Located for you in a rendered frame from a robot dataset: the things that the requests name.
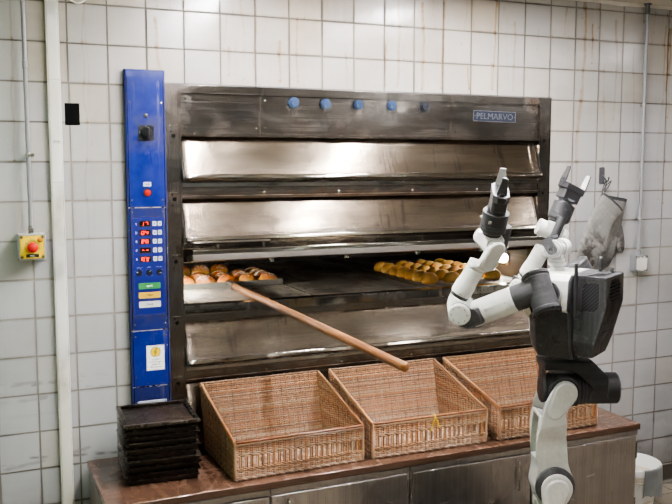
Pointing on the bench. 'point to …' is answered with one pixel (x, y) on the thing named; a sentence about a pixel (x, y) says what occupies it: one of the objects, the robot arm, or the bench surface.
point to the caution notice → (155, 357)
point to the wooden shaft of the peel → (327, 330)
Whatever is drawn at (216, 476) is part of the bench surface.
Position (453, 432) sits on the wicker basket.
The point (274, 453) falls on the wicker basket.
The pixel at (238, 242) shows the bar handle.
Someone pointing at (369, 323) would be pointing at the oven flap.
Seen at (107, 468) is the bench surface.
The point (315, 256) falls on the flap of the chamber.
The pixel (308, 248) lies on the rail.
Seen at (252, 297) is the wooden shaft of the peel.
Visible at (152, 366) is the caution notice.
